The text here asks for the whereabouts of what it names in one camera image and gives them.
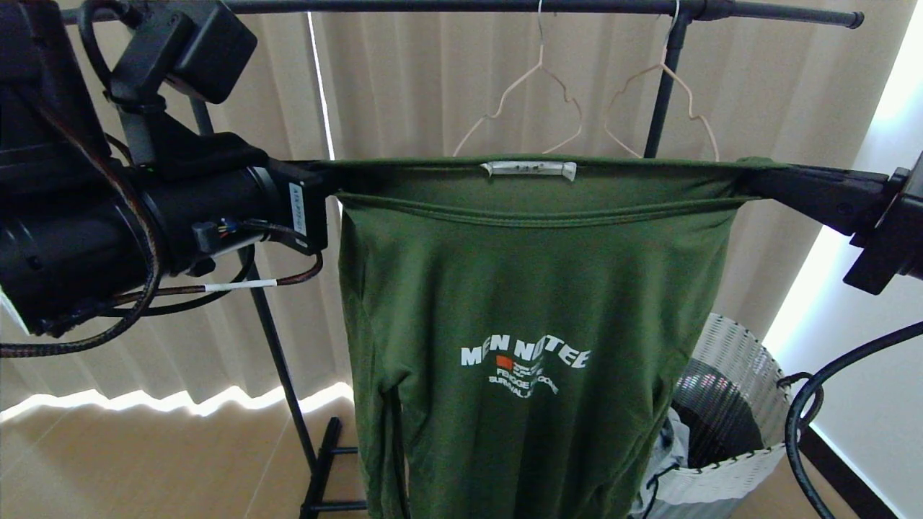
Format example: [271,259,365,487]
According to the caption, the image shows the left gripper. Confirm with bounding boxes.
[0,160,330,338]

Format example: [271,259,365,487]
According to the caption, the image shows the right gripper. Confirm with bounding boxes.
[842,150,923,296]

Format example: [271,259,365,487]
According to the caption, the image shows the pink clothes hanger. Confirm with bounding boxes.
[604,0,720,163]
[453,0,583,158]

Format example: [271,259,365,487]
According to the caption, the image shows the green long-sleeved shirt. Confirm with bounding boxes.
[310,154,790,519]

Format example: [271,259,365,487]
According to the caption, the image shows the white laundry basket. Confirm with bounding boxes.
[635,312,824,519]

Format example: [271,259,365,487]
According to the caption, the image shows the black clothes rack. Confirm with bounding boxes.
[61,0,864,519]

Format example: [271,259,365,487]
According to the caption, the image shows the beige curtain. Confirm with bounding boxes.
[0,0,913,422]

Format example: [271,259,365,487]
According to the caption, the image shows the pale grey garment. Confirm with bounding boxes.
[635,407,693,519]

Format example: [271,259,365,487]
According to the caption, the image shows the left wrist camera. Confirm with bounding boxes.
[108,0,269,181]

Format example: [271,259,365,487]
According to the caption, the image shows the black cable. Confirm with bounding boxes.
[78,0,145,98]
[785,321,923,519]

